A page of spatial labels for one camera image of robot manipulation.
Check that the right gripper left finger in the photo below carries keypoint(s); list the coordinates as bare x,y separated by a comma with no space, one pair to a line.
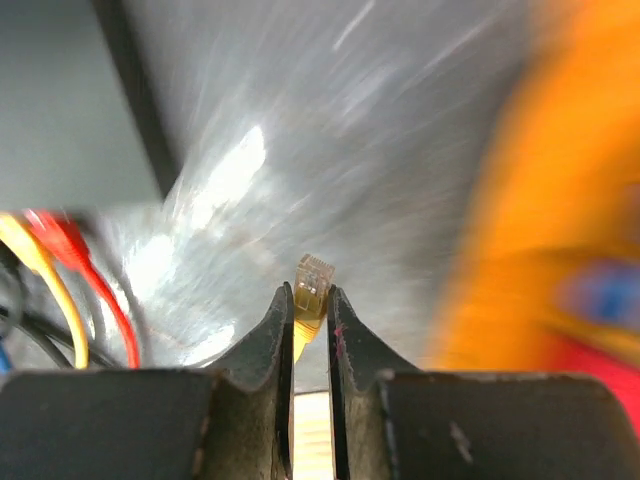
229,420

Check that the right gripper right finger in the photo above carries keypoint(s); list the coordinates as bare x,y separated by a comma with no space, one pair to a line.
392,420

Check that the orange Mickey Mouse shirt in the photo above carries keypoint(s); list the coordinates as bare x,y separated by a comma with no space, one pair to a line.
546,277

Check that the black network switch box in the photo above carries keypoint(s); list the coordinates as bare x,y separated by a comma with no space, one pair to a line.
80,127

